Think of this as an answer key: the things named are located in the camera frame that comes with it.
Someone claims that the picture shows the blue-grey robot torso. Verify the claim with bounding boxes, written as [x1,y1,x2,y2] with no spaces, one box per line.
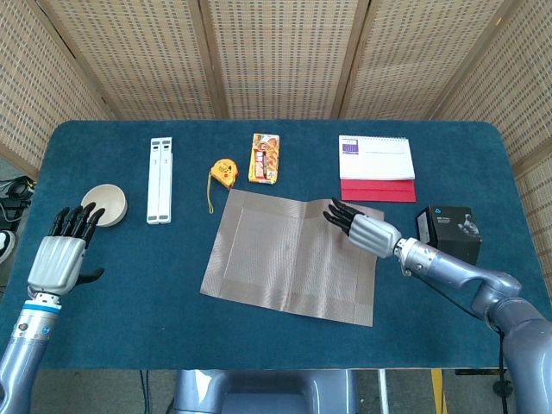
[166,369,359,414]

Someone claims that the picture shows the blue table cloth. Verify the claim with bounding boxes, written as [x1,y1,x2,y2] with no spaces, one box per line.
[0,119,552,371]

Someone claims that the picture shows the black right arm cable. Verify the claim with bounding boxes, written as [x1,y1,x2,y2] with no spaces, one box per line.
[491,327,510,393]

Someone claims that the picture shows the bundle of floor cables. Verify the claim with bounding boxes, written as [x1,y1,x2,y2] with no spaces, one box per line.
[0,174,38,229]

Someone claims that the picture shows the beige bowl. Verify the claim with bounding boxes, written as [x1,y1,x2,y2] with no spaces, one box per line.
[80,184,129,229]

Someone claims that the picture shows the grey woven placemat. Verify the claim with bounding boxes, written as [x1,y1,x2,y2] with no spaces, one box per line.
[199,187,386,328]

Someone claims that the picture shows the white table leg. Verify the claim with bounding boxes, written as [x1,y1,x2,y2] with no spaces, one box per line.
[377,369,389,414]

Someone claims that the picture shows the yellow tape measure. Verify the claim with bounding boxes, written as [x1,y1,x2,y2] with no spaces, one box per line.
[204,158,239,215]

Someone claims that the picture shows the yellow food box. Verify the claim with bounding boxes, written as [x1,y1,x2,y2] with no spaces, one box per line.
[247,132,281,185]

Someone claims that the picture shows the white spiral desk calendar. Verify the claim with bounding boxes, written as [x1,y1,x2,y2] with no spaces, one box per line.
[337,135,417,182]

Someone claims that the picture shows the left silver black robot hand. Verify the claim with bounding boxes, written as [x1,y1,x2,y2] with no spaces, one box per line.
[26,201,107,298]

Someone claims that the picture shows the woven folding screen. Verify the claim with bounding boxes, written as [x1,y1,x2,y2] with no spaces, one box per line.
[0,0,552,285]

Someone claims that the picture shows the black cable under table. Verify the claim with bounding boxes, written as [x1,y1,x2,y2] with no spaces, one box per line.
[138,369,151,414]

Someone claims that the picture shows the black and white shoe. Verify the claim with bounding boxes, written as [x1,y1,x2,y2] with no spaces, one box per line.
[0,229,17,264]

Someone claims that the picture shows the black product box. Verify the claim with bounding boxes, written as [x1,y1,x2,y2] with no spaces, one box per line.
[415,205,483,267]

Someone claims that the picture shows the yellow floor tape strip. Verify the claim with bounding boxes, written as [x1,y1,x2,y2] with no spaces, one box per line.
[430,369,445,414]

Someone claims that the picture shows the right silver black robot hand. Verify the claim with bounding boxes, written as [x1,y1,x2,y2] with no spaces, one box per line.
[322,198,403,260]

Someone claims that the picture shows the red folder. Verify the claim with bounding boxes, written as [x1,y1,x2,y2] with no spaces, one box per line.
[340,179,417,204]

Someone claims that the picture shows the white folding laptop stand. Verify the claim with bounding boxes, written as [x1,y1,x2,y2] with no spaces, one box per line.
[146,136,173,225]

